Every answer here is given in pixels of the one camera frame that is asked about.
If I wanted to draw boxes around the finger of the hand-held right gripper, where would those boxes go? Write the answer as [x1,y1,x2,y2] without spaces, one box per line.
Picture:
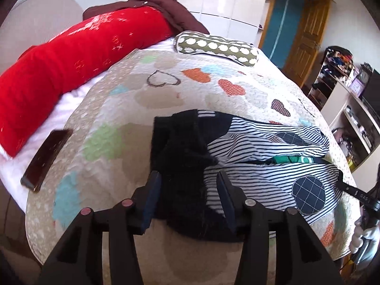
[336,170,366,203]

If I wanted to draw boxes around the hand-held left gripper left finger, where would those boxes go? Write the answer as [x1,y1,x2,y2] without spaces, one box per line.
[35,171,162,285]

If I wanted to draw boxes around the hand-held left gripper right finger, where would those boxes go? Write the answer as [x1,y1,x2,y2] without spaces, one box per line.
[216,171,345,285]

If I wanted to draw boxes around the striped pants with black waistband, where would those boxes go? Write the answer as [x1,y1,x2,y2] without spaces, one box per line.
[150,109,345,242]

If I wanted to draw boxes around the person's right hand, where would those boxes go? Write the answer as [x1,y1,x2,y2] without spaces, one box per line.
[350,214,380,254]

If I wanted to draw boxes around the white shelf unit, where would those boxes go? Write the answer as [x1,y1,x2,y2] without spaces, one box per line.
[321,74,380,173]

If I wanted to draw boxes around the heart-patterned quilt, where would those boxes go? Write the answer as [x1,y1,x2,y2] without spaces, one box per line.
[25,47,361,285]

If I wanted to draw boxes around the black monitor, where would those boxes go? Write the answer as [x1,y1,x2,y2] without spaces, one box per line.
[363,69,380,112]

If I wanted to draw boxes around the dark smartphone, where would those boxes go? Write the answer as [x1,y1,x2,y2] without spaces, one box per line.
[21,129,73,194]

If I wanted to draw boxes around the small table clock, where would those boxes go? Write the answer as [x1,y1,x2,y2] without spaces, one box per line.
[355,62,374,88]

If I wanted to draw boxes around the white bed sheet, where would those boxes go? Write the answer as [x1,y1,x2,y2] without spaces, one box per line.
[0,37,179,211]

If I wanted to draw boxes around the cluttered open rack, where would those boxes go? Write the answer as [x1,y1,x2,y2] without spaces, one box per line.
[308,45,357,110]

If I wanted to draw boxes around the green polka-dot pillow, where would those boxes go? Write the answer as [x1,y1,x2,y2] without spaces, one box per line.
[174,31,261,67]

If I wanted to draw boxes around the long red pillow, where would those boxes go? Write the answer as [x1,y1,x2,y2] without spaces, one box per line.
[0,6,175,158]

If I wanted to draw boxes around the wooden door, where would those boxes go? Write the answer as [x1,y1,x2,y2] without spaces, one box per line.
[258,0,332,87]

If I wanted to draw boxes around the brown cloth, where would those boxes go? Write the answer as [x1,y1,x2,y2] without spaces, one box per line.
[82,0,210,35]

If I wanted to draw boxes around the white wardrobe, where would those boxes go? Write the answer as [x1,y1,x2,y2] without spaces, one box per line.
[117,0,278,46]

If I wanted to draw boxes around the beige padded headboard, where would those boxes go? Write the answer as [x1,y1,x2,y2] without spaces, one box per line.
[4,0,84,55]

